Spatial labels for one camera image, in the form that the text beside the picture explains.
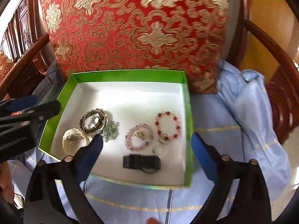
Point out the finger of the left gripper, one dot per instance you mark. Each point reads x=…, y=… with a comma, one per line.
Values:
x=42, y=112
x=15, y=105

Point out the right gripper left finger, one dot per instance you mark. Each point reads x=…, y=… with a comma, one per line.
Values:
x=42, y=201

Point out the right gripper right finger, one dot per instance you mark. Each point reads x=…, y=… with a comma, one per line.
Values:
x=251, y=203

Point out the silver bangle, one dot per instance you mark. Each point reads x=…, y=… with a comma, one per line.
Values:
x=97, y=117

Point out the green jade flower brooch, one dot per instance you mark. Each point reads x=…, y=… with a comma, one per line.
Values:
x=110, y=131

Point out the black wrist watch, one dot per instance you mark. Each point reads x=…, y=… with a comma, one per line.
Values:
x=146, y=163

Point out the operator left hand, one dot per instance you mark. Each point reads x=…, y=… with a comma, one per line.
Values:
x=7, y=188

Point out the operator right hand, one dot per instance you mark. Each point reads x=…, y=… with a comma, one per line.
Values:
x=152, y=221

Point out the dark wooden armchair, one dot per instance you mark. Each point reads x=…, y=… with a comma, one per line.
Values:
x=264, y=40

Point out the light blue cloth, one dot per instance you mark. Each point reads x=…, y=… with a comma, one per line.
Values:
x=237, y=121

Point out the red gold embroidered cushion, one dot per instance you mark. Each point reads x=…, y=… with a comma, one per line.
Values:
x=184, y=35

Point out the green cardboard box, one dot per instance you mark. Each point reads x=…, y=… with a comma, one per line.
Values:
x=158, y=98

